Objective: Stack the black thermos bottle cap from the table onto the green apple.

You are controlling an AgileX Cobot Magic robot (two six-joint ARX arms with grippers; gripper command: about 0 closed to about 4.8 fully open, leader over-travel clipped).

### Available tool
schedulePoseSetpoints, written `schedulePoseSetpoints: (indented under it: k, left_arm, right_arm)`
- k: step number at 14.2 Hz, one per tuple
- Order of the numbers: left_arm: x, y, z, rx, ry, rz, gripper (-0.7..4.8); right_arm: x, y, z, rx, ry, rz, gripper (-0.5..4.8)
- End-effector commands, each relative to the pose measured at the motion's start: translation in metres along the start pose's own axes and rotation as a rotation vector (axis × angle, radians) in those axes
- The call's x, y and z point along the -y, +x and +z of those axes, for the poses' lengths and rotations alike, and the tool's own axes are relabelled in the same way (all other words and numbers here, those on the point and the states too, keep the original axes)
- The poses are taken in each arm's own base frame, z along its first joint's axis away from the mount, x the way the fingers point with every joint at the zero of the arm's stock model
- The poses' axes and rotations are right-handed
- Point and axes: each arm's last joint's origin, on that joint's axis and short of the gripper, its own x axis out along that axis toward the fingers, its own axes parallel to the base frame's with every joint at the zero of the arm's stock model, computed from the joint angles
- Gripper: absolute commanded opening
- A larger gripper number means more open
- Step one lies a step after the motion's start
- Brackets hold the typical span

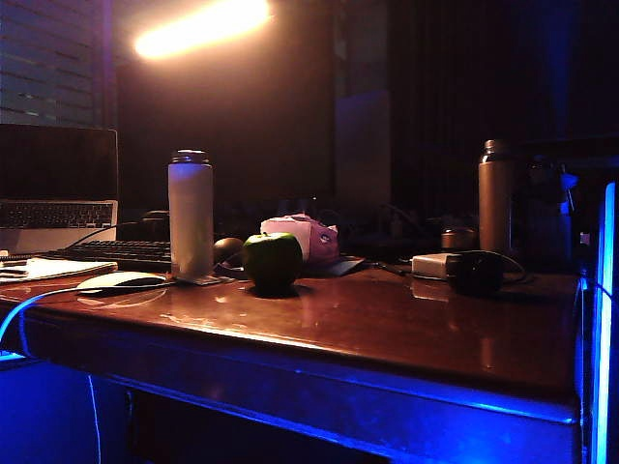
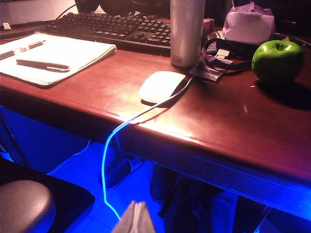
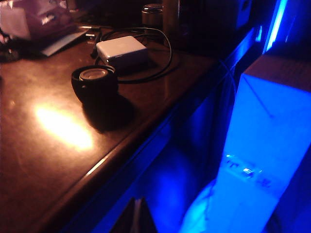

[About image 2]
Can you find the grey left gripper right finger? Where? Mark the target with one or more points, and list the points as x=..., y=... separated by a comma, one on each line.
x=144, y=222

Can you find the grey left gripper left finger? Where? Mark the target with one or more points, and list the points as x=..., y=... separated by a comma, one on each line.
x=126, y=222

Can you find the white paper stack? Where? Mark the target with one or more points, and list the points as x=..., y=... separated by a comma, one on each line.
x=73, y=53

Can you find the white thermos bottle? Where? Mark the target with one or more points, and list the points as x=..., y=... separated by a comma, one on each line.
x=187, y=31

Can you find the green apple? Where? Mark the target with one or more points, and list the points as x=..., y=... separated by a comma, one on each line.
x=277, y=63

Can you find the black backpack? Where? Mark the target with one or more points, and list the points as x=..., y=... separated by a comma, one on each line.
x=194, y=201

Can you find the white computer mouse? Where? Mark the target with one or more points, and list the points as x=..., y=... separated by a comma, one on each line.
x=160, y=86

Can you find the dark flat badge card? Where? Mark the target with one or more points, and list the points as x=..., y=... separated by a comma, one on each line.
x=209, y=74

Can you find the black computer keyboard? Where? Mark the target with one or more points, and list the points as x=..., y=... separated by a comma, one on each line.
x=109, y=29

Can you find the silver and black pen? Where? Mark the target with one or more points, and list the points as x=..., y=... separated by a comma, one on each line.
x=34, y=44

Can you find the small purple box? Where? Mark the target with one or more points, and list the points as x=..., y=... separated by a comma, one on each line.
x=208, y=24

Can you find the pink white tissue pack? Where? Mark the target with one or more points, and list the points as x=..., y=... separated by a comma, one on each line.
x=247, y=26

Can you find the small white plug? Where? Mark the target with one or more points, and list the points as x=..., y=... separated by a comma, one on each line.
x=6, y=26

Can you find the silver laptop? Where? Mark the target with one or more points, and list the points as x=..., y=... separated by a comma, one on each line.
x=29, y=12

